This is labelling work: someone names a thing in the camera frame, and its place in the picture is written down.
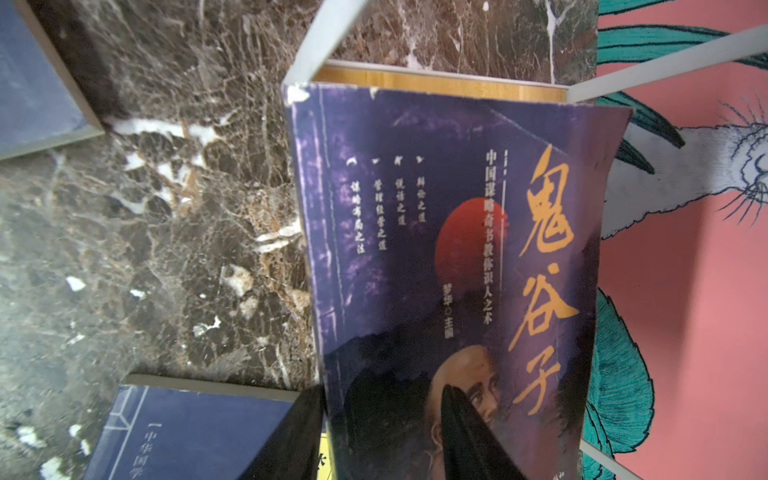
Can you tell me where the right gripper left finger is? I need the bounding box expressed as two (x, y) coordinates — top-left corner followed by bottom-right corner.
(239, 385), (325, 480)

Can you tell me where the white metal wooden shelf rack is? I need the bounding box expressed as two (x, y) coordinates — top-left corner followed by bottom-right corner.
(284, 1), (767, 100)

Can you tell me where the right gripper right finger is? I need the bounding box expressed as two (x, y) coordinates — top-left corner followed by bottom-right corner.
(441, 385), (525, 480)

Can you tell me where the purple portrait book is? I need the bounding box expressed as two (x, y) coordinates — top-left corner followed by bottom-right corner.
(283, 83), (631, 479)

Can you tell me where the blue book yellow label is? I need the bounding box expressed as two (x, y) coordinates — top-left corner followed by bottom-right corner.
(1, 1), (104, 160)
(84, 374), (298, 479)

